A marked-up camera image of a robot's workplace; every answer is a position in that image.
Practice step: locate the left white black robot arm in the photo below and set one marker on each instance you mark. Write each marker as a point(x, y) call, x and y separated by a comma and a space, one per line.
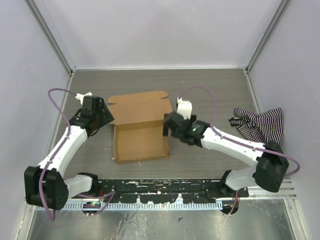
point(45, 185)

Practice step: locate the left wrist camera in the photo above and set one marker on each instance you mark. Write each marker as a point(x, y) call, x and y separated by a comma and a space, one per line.
point(80, 97)

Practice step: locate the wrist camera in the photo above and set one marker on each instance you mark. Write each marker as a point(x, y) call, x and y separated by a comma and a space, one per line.
point(184, 108)
point(80, 97)

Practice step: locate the left aluminium corner post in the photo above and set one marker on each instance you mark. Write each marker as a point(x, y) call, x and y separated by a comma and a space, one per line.
point(48, 26)

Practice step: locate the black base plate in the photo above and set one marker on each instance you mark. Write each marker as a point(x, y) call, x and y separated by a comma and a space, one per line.
point(161, 191)

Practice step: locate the striped purple cloth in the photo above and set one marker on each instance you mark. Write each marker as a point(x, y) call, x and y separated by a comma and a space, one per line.
point(259, 127)

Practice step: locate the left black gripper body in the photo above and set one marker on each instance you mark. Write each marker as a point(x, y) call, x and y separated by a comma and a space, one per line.
point(103, 118)

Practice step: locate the white slotted cable duct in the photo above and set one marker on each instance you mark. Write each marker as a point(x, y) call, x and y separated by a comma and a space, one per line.
point(74, 205)

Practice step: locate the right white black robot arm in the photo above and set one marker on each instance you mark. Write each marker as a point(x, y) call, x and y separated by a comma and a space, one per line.
point(267, 164)

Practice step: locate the aluminium corner post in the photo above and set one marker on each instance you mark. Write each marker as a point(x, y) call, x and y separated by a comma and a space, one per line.
point(280, 10)
point(48, 26)

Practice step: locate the brown cardboard box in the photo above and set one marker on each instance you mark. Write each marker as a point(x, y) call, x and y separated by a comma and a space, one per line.
point(138, 126)

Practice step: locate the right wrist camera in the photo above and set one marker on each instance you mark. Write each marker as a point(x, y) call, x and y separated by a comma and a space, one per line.
point(184, 108)

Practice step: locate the right aluminium corner post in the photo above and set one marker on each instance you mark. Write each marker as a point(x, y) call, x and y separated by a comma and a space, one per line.
point(280, 10)

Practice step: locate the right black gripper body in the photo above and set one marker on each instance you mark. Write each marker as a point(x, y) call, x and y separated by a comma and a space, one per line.
point(180, 135)

